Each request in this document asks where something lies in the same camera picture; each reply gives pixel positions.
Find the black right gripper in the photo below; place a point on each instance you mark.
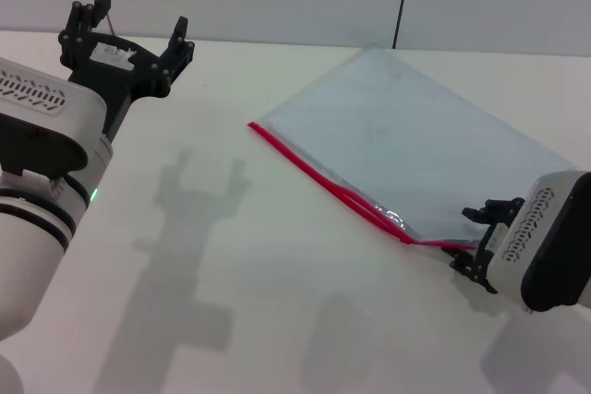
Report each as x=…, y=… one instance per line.
x=487, y=255

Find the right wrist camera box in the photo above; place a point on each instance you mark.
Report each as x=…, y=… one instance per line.
x=531, y=237

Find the clear document bag red zip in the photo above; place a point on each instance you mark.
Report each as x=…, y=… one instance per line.
x=406, y=135

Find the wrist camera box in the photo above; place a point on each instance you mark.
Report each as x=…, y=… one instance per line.
x=531, y=237
x=37, y=112

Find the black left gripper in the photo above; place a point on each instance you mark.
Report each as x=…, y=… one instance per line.
x=120, y=75

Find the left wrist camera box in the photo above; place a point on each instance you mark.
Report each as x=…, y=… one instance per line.
x=37, y=112

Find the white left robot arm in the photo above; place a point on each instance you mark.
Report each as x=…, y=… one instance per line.
x=32, y=246

